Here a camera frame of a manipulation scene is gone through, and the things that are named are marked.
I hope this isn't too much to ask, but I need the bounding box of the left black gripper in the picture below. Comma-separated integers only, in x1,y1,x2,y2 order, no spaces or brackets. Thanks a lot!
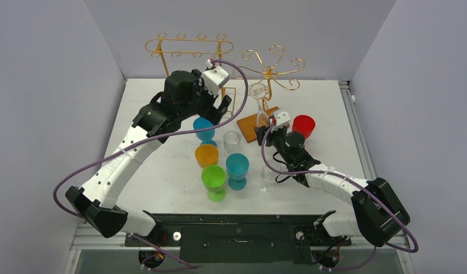
179,71,230,125

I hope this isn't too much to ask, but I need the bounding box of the clear glass tumbler goblet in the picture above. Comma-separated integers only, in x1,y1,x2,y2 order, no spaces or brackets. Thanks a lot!
223,131,241,155

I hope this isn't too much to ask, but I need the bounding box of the clear wine glass amber tint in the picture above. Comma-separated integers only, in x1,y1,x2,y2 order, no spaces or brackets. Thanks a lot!
249,83,269,127

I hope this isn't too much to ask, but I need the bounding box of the red plastic goblet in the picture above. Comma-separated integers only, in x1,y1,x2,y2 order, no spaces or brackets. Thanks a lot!
292,115,316,141

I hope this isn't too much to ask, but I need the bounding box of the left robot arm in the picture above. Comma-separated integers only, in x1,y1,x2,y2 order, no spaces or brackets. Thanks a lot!
66,67,232,245

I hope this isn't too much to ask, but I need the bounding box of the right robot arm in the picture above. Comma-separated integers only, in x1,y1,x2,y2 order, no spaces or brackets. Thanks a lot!
254,126,410,247

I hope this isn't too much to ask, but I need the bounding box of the gold tree rack wooden base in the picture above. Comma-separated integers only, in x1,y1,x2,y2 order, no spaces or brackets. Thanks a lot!
237,45,305,143

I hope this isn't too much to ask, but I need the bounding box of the clear wine glass front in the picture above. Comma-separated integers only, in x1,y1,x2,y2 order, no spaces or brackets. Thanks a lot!
260,160,281,194

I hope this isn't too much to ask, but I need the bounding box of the blue plastic goblet rear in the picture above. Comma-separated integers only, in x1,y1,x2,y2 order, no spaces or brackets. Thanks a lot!
192,116,218,148

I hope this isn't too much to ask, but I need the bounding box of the teal plastic goblet front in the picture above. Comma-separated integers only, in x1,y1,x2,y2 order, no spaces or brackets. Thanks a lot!
226,153,249,191

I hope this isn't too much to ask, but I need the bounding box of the orange plastic goblet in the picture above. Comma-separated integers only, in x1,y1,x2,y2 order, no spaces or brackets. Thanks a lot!
195,144,219,169

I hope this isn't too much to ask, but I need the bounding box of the green plastic goblet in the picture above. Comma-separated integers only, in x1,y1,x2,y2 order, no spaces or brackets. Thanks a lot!
201,165,226,202

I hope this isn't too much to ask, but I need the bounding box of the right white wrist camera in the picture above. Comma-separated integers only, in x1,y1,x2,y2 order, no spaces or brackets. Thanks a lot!
271,108,291,131

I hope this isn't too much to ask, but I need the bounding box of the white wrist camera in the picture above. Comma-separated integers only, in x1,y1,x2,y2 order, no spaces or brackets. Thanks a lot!
201,58,230,98
271,108,291,131

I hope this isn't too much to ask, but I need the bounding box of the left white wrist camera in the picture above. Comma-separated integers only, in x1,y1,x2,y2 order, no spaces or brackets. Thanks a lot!
201,58,230,98

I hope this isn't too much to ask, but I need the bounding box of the gold rectangular wire glass rack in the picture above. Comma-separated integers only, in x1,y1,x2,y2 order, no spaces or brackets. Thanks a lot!
144,32,237,119

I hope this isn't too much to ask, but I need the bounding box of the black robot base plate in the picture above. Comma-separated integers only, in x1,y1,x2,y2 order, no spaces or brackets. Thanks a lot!
125,213,351,264

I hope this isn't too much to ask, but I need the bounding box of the aluminium rail frame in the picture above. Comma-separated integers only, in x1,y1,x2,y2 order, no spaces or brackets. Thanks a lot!
72,79,415,273

